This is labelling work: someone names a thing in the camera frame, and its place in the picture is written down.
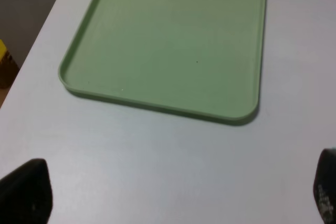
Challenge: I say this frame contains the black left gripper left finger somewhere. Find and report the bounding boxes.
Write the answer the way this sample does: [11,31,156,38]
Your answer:
[1,158,53,223]

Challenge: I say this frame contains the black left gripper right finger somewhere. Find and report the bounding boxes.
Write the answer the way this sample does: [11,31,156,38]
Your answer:
[313,148,335,223]

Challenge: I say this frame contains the green plastic tray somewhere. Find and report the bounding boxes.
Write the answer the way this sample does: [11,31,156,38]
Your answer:
[58,0,266,124]

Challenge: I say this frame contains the yellow box beside table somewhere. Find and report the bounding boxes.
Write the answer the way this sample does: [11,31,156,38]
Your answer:
[0,40,19,89]

